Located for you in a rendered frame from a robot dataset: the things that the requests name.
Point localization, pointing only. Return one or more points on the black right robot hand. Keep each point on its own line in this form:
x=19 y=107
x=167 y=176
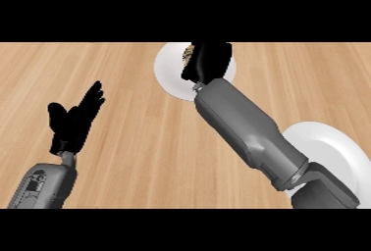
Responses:
x=209 y=62

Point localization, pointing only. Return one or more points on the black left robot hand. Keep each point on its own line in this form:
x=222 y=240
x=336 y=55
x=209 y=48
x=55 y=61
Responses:
x=73 y=127

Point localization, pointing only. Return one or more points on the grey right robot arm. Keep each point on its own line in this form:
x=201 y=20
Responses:
x=260 y=143

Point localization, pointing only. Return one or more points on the white round plate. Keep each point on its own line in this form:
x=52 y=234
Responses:
x=333 y=147
x=172 y=73

